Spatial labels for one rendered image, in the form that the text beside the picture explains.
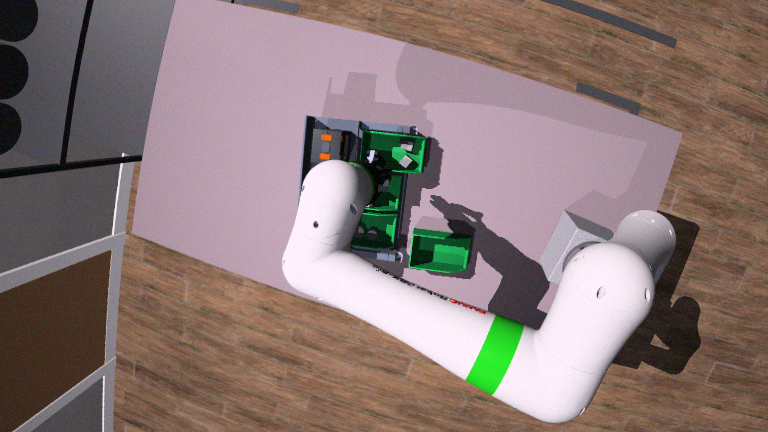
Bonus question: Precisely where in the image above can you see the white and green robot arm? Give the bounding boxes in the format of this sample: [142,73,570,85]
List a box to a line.
[282,160,676,423]

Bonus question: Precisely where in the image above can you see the grey metal shelf rack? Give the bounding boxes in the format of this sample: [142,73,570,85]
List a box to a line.
[298,116,418,262]

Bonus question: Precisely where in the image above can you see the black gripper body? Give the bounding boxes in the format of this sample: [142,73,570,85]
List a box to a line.
[369,160,383,185]

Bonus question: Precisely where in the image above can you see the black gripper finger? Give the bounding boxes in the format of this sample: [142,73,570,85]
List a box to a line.
[367,150,392,175]
[367,174,391,208]

